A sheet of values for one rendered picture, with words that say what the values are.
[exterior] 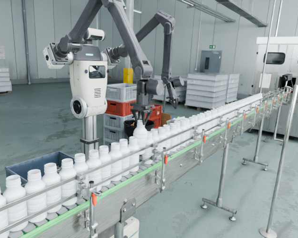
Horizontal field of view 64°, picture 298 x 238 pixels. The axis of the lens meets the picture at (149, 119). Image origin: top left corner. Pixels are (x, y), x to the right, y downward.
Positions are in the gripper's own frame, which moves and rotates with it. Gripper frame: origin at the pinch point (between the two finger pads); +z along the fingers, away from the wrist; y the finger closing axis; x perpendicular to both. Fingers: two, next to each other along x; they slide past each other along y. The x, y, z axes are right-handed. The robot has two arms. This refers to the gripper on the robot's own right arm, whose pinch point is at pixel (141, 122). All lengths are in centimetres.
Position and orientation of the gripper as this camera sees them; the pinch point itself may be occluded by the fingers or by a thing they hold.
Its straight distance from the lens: 114.8
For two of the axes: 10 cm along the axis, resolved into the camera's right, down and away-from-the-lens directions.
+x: 6.0, -1.6, 7.8
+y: 8.0, 1.8, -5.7
